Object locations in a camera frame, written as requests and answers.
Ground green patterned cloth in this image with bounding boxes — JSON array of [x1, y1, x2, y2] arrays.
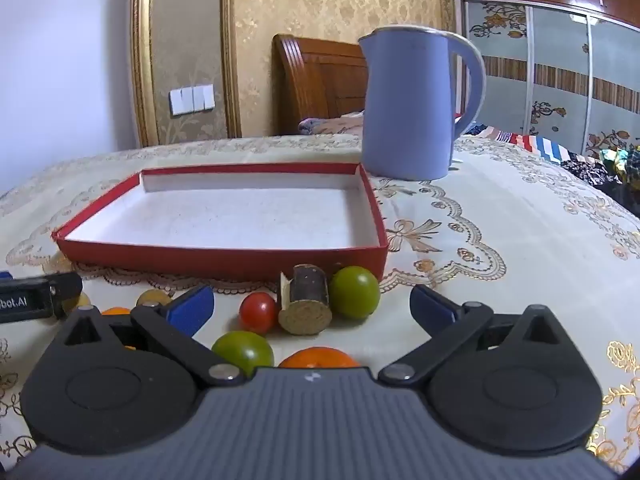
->
[[599, 146, 640, 186]]

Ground wooden bed headboard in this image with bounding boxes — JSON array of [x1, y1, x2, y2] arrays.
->
[[272, 34, 368, 136]]

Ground gold wall moulding frame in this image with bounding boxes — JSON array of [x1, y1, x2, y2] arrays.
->
[[130, 0, 243, 148]]

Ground brown blanket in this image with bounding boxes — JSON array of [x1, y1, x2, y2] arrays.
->
[[320, 110, 366, 136]]

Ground red cardboard box tray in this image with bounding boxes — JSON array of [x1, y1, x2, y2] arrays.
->
[[51, 162, 390, 283]]

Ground cream gold embroidered tablecloth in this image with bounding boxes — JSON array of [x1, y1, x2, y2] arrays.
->
[[0, 132, 640, 480]]

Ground large orange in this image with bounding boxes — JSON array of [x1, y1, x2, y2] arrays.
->
[[277, 346, 362, 370]]

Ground dark sugarcane piece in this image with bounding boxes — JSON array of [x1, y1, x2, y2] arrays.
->
[[277, 263, 333, 336]]

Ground patterned sliding door wardrobe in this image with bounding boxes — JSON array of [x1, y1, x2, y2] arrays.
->
[[457, 0, 640, 161]]

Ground brown longan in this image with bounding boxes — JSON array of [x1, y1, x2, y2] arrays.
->
[[136, 289, 173, 308], [62, 291, 93, 317]]

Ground blue electric kettle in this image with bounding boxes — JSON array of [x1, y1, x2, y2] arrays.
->
[[357, 25, 487, 182]]

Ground green tomato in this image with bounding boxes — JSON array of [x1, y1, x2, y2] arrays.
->
[[211, 331, 275, 376], [328, 266, 381, 320]]

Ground red cherry tomato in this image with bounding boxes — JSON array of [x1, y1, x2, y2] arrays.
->
[[238, 292, 279, 335]]

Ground striped patchwork quilt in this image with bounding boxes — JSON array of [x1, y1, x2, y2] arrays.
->
[[462, 122, 623, 188]]

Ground white wall light switch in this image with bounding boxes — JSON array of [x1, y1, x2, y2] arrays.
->
[[169, 85, 216, 116]]

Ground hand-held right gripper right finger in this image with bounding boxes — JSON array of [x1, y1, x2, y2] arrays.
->
[[377, 284, 576, 386]]

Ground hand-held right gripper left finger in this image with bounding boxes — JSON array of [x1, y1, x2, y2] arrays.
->
[[64, 284, 247, 387]]

